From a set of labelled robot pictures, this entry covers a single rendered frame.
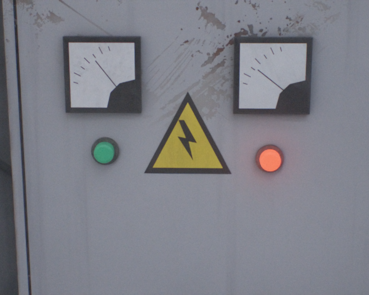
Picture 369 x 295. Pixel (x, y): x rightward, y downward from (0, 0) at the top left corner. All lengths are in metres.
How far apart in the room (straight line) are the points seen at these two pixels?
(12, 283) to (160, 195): 0.38
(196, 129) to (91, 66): 0.13
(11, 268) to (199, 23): 0.50
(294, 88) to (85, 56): 0.22
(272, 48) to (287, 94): 0.05
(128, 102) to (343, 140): 0.23
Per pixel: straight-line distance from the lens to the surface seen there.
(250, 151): 0.81
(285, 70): 0.79
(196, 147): 0.81
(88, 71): 0.79
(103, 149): 0.80
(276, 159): 0.80
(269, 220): 0.83
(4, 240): 1.10
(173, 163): 0.81
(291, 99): 0.79
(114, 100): 0.79
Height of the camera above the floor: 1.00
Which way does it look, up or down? 14 degrees down
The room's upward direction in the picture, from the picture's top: straight up
